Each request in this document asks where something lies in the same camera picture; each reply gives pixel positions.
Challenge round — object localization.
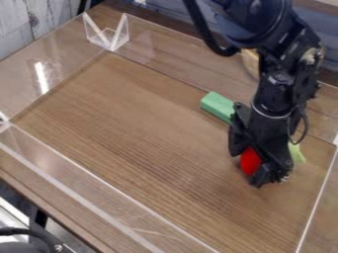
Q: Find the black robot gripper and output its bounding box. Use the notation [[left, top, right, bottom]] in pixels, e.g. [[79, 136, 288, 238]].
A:
[[228, 102, 292, 188]]

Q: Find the red plush strawberry toy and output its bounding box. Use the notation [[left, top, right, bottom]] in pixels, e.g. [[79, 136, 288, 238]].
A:
[[239, 141, 307, 177]]

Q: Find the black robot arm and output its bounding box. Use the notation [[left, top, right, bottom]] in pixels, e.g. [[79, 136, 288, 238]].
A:
[[181, 0, 323, 188]]

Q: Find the green rectangular block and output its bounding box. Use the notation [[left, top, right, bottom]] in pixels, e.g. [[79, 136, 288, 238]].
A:
[[199, 92, 233, 124]]

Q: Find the wooden bowl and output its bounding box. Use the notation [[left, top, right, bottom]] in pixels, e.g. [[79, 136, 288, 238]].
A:
[[240, 45, 328, 80]]

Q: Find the clear acrylic tray wall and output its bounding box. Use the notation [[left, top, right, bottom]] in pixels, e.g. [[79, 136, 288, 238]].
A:
[[0, 15, 338, 253]]

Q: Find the clear acrylic corner bracket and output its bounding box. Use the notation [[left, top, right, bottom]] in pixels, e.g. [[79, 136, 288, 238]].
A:
[[81, 13, 129, 51]]

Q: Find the black metal table frame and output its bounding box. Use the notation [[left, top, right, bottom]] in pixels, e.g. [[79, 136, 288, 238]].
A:
[[0, 180, 80, 253]]

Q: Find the black cable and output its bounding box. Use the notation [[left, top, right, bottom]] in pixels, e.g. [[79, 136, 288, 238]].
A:
[[0, 227, 62, 253]]

